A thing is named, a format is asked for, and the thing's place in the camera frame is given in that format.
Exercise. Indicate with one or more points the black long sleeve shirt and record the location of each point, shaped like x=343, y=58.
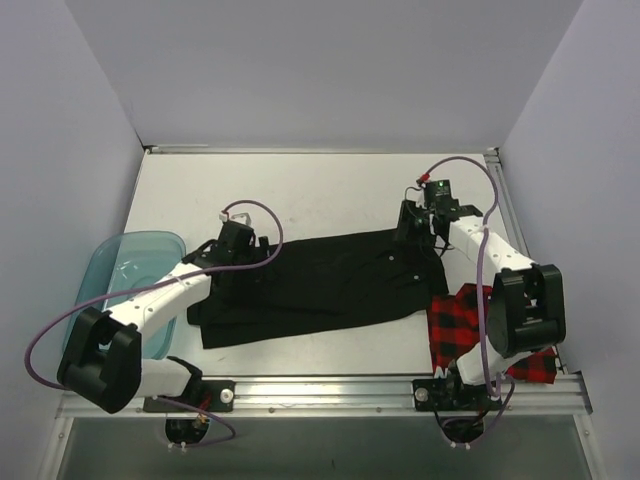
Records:
x=320, y=284

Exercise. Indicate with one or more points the back aluminium table rail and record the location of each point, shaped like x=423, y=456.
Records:
x=211, y=150

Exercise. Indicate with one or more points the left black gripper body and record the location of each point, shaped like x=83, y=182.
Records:
x=252, y=249

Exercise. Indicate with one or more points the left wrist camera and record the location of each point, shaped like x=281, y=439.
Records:
x=243, y=218

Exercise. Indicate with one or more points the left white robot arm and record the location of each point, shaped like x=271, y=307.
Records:
x=103, y=360

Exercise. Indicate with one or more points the translucent blue plastic bin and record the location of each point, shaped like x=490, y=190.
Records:
x=129, y=261

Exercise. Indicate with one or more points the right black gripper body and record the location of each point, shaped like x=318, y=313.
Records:
x=407, y=231

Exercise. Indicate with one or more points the right aluminium table rail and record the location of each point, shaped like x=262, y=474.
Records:
x=512, y=226

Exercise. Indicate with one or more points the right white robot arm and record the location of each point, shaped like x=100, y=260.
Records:
x=521, y=308

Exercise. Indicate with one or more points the front aluminium table rail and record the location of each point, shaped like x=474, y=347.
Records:
x=368, y=395

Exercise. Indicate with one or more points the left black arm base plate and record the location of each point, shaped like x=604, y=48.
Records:
x=215, y=396

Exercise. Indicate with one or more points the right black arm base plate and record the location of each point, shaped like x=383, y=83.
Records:
x=450, y=394

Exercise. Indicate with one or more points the red black plaid shirt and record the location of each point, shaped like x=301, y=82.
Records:
x=453, y=329

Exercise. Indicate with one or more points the aluminium table rail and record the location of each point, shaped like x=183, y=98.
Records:
x=211, y=150
x=368, y=395
x=512, y=226

